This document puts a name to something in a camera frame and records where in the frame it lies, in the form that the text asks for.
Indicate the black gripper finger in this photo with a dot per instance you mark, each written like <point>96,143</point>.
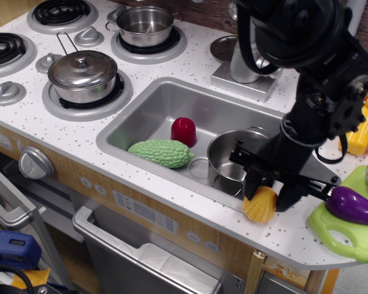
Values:
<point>252,181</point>
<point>288,196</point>

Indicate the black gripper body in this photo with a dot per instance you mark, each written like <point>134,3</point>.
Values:
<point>286,162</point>

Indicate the yellow toy corn piece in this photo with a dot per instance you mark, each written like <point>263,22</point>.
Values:
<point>262,206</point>

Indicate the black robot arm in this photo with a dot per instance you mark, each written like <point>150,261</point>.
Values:
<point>311,37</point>

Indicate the steel pot in sink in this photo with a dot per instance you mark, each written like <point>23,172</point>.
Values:
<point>223,174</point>

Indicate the grey toy sink basin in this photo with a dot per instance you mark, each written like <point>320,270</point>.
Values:
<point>151,114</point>

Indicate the open steel pot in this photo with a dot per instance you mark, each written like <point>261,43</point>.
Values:
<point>145,26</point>

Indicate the steel pot with lid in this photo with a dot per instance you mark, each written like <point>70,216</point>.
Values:
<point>84,76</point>

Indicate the purple toy eggplant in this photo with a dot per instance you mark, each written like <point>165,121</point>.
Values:
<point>348,205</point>

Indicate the yellow toy bell pepper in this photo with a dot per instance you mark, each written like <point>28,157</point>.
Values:
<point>357,142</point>

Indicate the green plastic cutting board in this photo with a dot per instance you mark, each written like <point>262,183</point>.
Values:
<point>343,238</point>

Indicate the red toy cup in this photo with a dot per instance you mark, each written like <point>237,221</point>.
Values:
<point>184,130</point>

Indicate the green toy bitter gourd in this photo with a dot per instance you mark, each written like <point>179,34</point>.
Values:
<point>168,153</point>

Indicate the silver toy faucet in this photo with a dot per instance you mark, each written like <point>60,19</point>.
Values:
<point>235,76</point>

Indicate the round steel lid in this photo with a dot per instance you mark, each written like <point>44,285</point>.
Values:
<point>223,48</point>

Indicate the silver dishwasher door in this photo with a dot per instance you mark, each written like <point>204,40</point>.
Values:
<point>129,258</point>

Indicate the grey support pole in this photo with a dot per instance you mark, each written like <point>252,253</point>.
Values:
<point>357,7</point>

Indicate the silver stove knob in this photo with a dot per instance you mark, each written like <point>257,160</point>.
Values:
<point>90,37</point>
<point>113,15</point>
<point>43,64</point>
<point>11,93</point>

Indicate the silver oven dial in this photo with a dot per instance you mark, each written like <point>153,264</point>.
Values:
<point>34,164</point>

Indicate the blue clamp tool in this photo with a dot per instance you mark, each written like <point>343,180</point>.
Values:
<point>19,250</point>

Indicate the black coil burner rear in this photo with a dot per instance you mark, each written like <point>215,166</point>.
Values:
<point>57,12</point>

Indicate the black coil burner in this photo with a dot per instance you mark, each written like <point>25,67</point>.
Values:
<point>57,12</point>
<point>12,47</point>

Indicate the black coil burner left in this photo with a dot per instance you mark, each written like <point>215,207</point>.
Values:
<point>12,47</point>

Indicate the silver oven door handle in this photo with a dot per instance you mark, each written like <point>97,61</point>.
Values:
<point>16,211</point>

